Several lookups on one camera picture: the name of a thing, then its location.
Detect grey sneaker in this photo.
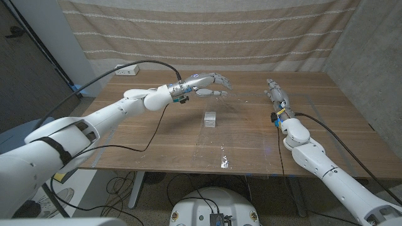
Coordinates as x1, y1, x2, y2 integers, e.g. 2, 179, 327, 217
30, 188, 63, 218

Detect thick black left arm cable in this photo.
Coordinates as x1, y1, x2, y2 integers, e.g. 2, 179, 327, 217
33, 59, 183, 131

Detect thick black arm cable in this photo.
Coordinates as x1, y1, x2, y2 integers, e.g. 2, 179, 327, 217
33, 59, 183, 131
293, 112, 402, 207

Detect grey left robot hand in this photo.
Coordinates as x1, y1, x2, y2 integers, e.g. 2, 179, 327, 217
170, 72, 234, 99

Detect blue-grey upholstered chair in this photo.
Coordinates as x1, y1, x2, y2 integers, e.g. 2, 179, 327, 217
0, 117, 56, 154

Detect tangled black floor cables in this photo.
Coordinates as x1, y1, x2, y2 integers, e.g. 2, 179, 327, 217
99, 171, 141, 218

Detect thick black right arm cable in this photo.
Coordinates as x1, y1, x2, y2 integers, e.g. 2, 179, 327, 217
293, 112, 402, 207

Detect dark trousered leg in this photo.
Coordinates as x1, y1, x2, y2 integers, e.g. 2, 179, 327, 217
12, 200, 41, 219

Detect white power strip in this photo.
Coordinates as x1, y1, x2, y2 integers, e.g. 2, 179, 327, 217
114, 64, 140, 77

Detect small white box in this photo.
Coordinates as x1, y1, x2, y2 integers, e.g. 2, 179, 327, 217
204, 111, 217, 128

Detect beige striped backdrop cloth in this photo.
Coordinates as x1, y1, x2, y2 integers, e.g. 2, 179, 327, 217
57, 0, 361, 73

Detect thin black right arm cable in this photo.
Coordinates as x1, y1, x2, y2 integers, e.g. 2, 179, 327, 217
278, 126, 361, 226

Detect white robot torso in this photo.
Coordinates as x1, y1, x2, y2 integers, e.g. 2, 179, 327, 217
169, 186, 261, 226

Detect grey table leg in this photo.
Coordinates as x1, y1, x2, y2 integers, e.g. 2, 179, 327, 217
288, 176, 308, 218
128, 171, 146, 210

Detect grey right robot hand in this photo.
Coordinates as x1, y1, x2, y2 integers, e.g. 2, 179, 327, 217
263, 78, 296, 122

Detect clear cellophane sheet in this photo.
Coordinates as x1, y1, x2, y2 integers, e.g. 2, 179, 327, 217
191, 90, 273, 178

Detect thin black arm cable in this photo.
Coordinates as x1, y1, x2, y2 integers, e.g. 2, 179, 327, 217
278, 126, 361, 226
50, 104, 170, 226

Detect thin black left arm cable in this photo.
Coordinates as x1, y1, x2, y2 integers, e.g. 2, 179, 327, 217
50, 104, 170, 226

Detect black torso cable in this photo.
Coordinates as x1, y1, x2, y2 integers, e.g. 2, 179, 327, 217
166, 173, 220, 214

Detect black door handle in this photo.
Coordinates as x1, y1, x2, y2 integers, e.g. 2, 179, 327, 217
5, 26, 26, 39

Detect grey torso connector module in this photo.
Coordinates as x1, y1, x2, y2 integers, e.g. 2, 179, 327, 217
209, 213, 233, 226

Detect dark round floor disc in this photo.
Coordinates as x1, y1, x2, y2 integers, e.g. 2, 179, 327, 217
143, 171, 166, 185

